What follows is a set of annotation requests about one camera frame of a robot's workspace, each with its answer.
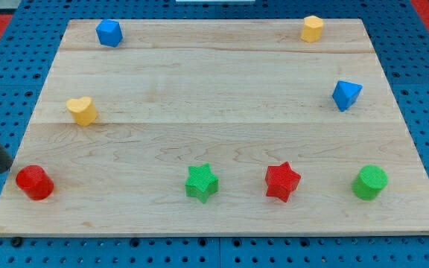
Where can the blue triangle block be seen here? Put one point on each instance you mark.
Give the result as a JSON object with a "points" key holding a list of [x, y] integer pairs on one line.
{"points": [[345, 94]]}

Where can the wooden board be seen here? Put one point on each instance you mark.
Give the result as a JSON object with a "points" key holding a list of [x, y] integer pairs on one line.
{"points": [[240, 95]]}

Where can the red star block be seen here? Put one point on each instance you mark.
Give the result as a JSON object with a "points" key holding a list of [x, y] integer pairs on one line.
{"points": [[281, 181]]}

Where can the green star block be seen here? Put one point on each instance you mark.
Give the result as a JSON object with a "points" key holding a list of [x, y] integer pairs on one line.
{"points": [[201, 182]]}

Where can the blue cube block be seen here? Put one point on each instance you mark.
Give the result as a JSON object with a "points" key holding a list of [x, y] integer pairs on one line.
{"points": [[109, 33]]}

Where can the yellow hexagon block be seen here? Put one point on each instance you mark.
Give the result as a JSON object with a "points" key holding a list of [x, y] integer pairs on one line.
{"points": [[311, 29]]}

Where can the red cylinder block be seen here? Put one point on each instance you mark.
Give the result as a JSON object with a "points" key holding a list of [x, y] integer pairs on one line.
{"points": [[34, 182]]}

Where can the yellow heart block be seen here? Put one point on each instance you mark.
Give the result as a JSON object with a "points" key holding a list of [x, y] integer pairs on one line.
{"points": [[82, 110]]}

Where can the green cylinder block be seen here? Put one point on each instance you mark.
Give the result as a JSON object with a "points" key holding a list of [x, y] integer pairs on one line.
{"points": [[370, 182]]}

